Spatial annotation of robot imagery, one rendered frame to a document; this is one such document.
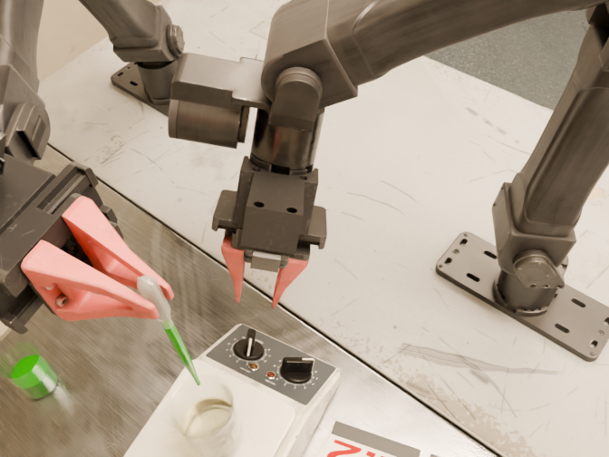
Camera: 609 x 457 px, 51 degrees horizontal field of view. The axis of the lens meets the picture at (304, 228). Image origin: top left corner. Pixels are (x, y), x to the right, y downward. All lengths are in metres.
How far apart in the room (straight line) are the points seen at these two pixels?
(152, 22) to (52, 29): 1.28
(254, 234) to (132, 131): 0.54
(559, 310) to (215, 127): 0.44
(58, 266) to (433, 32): 0.29
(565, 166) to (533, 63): 1.99
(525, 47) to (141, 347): 2.11
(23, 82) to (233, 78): 0.16
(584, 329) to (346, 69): 0.42
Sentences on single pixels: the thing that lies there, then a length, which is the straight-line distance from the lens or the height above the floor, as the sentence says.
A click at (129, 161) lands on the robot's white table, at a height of 0.90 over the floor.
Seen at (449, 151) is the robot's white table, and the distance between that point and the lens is 0.91.
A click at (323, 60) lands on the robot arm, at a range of 0.47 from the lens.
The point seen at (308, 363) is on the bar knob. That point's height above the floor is 0.96.
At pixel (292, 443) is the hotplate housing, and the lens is 0.62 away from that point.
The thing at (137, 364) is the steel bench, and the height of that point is 0.90.
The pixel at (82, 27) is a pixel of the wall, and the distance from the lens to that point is 2.22.
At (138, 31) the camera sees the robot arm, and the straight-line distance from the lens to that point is 0.87.
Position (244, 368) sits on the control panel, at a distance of 0.66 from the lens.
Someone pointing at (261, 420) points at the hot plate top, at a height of 0.99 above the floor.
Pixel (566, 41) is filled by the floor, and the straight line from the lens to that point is 2.70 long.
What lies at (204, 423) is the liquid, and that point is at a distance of 0.58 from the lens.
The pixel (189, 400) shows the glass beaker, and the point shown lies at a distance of 0.58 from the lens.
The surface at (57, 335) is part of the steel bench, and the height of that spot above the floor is 0.90.
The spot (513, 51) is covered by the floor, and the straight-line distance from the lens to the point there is 2.60.
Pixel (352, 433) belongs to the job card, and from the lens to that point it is 0.69.
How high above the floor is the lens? 1.55
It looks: 53 degrees down
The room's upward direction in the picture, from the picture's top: 6 degrees counter-clockwise
